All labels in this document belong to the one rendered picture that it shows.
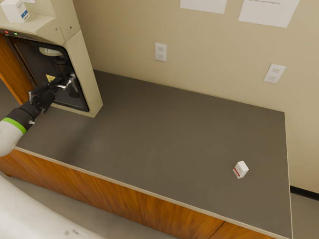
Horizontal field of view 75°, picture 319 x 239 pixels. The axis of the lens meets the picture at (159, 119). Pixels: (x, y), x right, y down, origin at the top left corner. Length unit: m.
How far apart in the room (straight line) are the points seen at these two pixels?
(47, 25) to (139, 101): 0.65
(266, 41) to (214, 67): 0.28
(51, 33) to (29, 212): 0.64
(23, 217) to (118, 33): 1.12
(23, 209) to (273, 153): 1.06
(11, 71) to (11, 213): 0.94
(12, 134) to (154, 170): 0.59
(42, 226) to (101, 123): 0.84
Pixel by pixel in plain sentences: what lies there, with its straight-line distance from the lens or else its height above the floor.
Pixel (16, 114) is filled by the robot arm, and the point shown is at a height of 1.24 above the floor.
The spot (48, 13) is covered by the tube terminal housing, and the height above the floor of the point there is 1.52.
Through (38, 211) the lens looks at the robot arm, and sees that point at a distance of 0.45.
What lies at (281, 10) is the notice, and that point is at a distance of 1.12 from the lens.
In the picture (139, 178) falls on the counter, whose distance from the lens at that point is 1.00.
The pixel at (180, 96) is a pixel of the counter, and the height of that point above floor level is 0.94.
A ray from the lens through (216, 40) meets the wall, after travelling 1.19.
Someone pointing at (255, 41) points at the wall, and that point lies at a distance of 1.18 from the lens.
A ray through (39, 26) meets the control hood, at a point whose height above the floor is 1.51.
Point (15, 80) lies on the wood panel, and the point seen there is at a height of 1.15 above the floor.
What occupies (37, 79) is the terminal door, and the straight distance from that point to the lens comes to 1.26.
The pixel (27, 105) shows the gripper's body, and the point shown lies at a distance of 1.01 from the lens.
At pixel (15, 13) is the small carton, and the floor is 1.54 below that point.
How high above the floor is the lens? 1.86
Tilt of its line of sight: 50 degrees down
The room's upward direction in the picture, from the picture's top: straight up
